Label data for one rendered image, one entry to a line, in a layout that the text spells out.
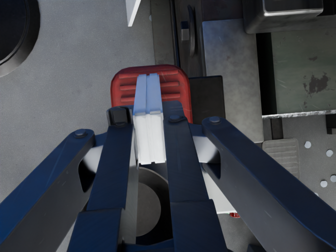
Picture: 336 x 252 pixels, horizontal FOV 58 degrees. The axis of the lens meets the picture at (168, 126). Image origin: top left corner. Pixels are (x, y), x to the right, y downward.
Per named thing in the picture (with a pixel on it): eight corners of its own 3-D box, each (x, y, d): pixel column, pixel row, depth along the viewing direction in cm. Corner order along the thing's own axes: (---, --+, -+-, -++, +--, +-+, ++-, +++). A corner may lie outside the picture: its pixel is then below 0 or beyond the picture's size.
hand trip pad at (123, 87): (187, 147, 30) (196, 155, 22) (126, 152, 30) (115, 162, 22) (181, 76, 30) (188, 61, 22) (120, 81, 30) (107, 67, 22)
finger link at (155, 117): (147, 113, 15) (162, 111, 15) (148, 73, 21) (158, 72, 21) (153, 164, 16) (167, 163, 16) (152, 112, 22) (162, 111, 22)
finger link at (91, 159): (137, 172, 14) (73, 178, 14) (140, 126, 19) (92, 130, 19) (133, 144, 14) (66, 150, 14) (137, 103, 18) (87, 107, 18)
